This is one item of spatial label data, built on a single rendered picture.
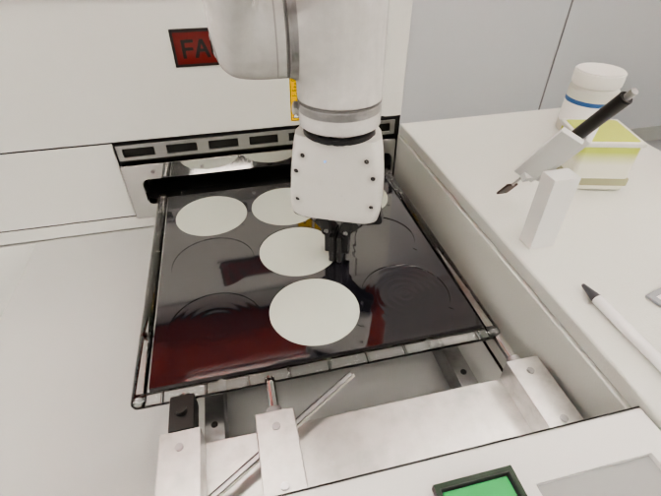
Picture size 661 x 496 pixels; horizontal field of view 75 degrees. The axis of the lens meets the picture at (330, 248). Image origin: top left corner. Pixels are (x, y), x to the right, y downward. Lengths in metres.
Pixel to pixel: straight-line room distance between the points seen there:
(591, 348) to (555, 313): 0.05
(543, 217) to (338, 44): 0.26
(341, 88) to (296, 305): 0.24
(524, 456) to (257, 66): 0.36
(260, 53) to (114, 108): 0.36
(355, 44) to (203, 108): 0.35
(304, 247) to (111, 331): 0.27
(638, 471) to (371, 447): 0.20
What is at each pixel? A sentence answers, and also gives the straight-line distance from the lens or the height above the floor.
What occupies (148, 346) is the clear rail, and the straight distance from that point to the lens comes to 0.49.
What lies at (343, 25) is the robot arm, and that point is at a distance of 0.39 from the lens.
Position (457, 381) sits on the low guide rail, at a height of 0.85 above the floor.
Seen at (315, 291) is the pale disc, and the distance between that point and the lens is 0.51.
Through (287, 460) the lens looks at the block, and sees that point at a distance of 0.39.
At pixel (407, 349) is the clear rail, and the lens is 0.46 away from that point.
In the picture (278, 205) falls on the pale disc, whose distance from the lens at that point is 0.66.
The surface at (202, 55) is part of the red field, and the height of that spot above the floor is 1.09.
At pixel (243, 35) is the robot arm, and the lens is 0.38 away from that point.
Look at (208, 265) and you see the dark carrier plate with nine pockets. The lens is 0.56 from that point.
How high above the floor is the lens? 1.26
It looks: 39 degrees down
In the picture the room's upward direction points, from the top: straight up
